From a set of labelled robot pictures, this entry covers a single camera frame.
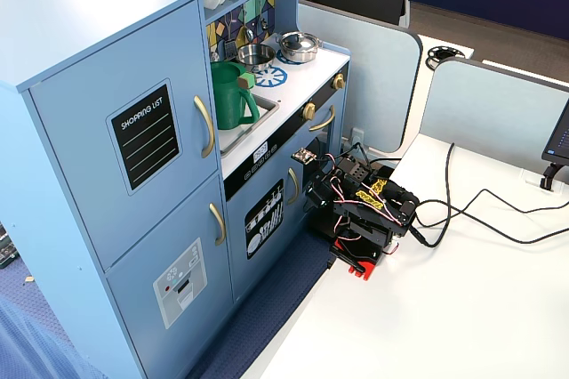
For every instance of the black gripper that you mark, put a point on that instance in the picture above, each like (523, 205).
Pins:
(321, 189)

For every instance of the shopping list fridge door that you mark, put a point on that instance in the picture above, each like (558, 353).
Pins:
(80, 174)

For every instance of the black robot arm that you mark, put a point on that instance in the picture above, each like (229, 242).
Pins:
(378, 214)

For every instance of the dishwasher print cabinet door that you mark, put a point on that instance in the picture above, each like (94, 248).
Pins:
(262, 272)

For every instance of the blue oven door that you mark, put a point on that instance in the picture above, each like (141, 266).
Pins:
(321, 139)

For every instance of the open steel pot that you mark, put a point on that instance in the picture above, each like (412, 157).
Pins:
(255, 55)

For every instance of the ice dispenser fridge door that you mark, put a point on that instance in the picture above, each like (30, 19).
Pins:
(133, 303)

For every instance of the blue toy kitchen cabinet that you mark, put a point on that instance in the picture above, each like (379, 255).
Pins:
(66, 18)

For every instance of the red table clamp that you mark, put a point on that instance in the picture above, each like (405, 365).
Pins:
(361, 268)

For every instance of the gold stove knob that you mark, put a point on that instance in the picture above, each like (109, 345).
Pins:
(338, 81)
(308, 110)

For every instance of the rounded grey desk divider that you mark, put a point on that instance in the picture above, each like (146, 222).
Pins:
(378, 76)

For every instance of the green plastic pitcher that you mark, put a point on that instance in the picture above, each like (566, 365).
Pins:
(227, 99)

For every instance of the green wooden sponge block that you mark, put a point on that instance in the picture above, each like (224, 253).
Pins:
(246, 81)

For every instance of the lidded steel pot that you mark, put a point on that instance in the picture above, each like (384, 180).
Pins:
(297, 47)

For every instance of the black toy spatula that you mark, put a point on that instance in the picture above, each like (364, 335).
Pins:
(230, 48)

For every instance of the wide grey desk divider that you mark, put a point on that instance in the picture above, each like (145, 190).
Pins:
(489, 112)

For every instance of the silver toy ladle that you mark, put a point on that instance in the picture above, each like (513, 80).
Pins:
(249, 34)

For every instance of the black filament spool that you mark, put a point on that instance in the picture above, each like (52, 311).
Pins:
(444, 55)

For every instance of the black monitor stand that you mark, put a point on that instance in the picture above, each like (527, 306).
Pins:
(549, 174)

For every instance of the lit computer monitor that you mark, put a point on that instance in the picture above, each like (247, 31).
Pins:
(559, 134)

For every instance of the light blue cloth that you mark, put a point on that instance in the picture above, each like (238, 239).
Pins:
(31, 343)

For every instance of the green parts box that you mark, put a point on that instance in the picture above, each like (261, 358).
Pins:
(6, 250)

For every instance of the small metallic camera module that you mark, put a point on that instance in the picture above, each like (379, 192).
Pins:
(303, 155)

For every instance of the white wall socket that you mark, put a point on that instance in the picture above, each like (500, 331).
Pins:
(357, 134)

